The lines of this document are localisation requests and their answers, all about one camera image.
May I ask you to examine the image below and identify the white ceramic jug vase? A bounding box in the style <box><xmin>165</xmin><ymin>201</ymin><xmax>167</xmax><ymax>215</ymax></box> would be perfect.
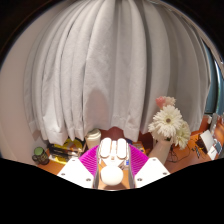
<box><xmin>147</xmin><ymin>138</ymin><xmax>174</xmax><ymax>165</ymax></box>

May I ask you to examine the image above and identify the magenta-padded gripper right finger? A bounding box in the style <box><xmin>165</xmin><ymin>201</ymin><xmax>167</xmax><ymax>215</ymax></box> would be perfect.
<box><xmin>127</xmin><ymin>143</ymin><xmax>171</xmax><ymax>189</ymax></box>

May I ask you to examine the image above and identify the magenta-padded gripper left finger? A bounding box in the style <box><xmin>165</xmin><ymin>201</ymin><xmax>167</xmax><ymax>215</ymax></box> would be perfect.
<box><xmin>56</xmin><ymin>143</ymin><xmax>100</xmax><ymax>190</ymax></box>

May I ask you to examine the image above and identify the small white box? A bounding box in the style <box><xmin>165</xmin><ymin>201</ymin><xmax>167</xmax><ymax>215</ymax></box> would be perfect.
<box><xmin>208</xmin><ymin>139</ymin><xmax>223</xmax><ymax>160</ymax></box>

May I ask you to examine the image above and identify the white computer mouse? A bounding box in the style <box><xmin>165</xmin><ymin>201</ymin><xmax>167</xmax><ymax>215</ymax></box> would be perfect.
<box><xmin>98</xmin><ymin>137</ymin><xmax>130</xmax><ymax>187</ymax></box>

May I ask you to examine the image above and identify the dark green mug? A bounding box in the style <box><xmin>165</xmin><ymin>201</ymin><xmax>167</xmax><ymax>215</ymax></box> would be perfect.
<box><xmin>31</xmin><ymin>146</ymin><xmax>50</xmax><ymax>166</ymax></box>

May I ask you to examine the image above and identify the white flower bouquet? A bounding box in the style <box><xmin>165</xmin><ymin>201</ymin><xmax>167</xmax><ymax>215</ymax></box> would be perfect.
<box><xmin>147</xmin><ymin>95</ymin><xmax>192</xmax><ymax>150</ymax></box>

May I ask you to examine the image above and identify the white curtain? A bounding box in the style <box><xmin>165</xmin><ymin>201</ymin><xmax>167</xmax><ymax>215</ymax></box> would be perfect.
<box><xmin>23</xmin><ymin>0</ymin><xmax>214</xmax><ymax>147</ymax></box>

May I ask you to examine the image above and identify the white desk device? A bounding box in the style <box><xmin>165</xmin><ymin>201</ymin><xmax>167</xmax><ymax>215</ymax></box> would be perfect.
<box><xmin>195</xmin><ymin>129</ymin><xmax>216</xmax><ymax>154</ymax></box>

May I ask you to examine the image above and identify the white lidded cup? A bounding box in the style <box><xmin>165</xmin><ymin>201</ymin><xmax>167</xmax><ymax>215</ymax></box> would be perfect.
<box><xmin>84</xmin><ymin>128</ymin><xmax>102</xmax><ymax>150</ymax></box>

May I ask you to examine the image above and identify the orange book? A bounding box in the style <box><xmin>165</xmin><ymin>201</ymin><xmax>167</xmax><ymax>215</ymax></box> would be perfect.
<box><xmin>133</xmin><ymin>141</ymin><xmax>147</xmax><ymax>155</ymax></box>

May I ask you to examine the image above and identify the black cable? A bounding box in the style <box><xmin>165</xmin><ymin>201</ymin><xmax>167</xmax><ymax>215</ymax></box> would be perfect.
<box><xmin>168</xmin><ymin>143</ymin><xmax>193</xmax><ymax>164</ymax></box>

